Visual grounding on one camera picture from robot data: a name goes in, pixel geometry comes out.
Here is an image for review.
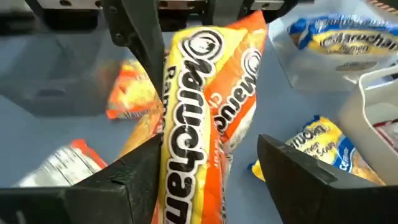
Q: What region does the orange chicken ramen pack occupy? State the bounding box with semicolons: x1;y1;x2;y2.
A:
105;58;164;121
118;10;269;224

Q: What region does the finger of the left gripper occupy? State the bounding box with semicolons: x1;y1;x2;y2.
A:
102;0;165;96
201;0;249;26

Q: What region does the clear plastic bin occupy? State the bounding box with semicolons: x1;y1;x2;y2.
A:
267;0;398;94

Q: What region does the white plastic bin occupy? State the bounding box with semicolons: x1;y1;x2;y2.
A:
338;63;398;187

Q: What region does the dark grey plastic bin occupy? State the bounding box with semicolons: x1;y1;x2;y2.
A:
0;29;131;118

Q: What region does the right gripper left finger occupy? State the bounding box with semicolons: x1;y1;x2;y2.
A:
0;134;165;224

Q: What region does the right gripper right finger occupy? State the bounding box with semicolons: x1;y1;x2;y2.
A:
257;134;398;224

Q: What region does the red beef ramen pack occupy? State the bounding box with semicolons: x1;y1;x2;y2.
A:
372;118;398;153
12;138;109;188

